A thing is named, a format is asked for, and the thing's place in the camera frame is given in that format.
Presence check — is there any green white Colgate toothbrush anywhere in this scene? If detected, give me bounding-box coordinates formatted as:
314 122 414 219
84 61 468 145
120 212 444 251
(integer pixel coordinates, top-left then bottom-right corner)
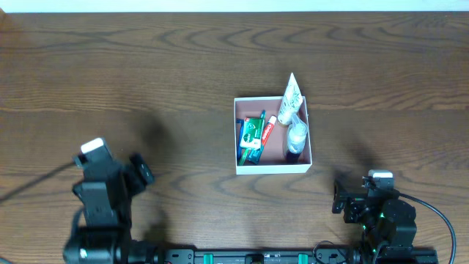
239 110 266 166

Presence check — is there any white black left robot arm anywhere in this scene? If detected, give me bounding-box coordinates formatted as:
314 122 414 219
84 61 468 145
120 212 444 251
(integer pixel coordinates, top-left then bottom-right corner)
63 137 164 264

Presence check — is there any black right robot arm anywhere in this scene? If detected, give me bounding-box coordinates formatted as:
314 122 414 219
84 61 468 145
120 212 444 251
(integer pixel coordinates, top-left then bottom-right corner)
332 169 418 264

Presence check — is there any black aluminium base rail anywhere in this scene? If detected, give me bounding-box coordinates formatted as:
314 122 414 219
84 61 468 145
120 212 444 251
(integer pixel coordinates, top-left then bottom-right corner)
147 241 439 264

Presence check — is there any white cardboard box pink interior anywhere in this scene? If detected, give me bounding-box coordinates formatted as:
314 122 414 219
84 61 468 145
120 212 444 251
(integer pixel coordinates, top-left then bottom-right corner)
234 96 313 175

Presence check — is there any Colgate toothpaste tube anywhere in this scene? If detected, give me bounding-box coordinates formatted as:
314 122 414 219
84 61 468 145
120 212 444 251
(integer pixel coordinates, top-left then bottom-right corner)
247 115 277 165

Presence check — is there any white lotion tube gold cap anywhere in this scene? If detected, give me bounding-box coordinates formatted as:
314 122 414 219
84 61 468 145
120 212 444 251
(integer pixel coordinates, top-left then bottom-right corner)
277 73 303 125

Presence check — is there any blue disposable razor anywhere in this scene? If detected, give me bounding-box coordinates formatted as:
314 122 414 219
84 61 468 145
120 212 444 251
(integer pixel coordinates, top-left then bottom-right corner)
236 118 244 161

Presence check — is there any green Dettol soap bar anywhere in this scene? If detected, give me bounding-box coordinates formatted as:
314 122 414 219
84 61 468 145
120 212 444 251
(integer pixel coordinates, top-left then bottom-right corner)
240 117 265 150

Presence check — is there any blue Dettol foam bottle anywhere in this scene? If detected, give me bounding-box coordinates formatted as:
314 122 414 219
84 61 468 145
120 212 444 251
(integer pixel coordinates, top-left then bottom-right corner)
284 114 309 164

